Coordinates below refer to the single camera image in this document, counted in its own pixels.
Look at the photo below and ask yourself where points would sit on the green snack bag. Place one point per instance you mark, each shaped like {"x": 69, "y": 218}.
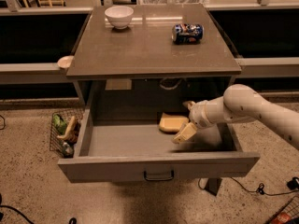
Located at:
{"x": 59, "y": 124}

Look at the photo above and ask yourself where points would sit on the black wire basket left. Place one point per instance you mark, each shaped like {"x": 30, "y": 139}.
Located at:
{"x": 60, "y": 147}

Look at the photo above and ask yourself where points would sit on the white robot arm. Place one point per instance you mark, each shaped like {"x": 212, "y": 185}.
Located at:
{"x": 240, "y": 103}

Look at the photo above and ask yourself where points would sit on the small white round dish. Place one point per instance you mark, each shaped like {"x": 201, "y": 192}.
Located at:
{"x": 65, "y": 62}

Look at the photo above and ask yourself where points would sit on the blue soda can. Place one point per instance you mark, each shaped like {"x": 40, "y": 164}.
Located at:
{"x": 187, "y": 33}

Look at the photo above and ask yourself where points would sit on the white ceramic bowl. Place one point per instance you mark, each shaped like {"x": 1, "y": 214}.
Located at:
{"x": 119, "y": 16}

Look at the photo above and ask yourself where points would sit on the black drawer handle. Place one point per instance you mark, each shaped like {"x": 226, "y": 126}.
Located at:
{"x": 161, "y": 177}

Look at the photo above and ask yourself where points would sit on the yellow sponge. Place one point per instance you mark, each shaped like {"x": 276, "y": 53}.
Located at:
{"x": 172, "y": 123}

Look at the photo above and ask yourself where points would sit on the grey open drawer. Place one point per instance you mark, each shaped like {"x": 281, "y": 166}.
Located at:
{"x": 119, "y": 138}

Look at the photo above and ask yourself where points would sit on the tan plush toy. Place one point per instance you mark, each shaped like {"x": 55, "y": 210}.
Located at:
{"x": 71, "y": 133}

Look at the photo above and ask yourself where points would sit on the grey cabinet counter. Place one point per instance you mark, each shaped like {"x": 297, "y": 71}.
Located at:
{"x": 145, "y": 49}

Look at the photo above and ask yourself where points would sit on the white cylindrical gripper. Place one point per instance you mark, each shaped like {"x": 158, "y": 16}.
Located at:
{"x": 198, "y": 115}

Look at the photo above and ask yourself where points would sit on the wire basket bottom right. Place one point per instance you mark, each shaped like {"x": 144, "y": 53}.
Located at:
{"x": 288, "y": 214}

